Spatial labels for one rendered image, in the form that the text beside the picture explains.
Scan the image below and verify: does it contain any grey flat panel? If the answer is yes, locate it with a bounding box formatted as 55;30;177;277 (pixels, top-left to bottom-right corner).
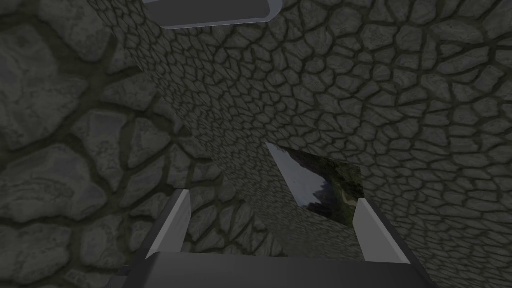
141;0;284;30

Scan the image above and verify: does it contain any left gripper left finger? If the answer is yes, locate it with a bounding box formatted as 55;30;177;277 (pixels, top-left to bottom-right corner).
137;189;193;261

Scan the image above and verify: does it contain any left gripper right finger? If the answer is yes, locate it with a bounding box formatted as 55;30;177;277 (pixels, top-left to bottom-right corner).
351;197;426;270

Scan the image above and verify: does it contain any landscape picture on wall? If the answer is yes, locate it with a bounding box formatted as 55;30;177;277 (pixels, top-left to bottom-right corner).
265;142;365;230

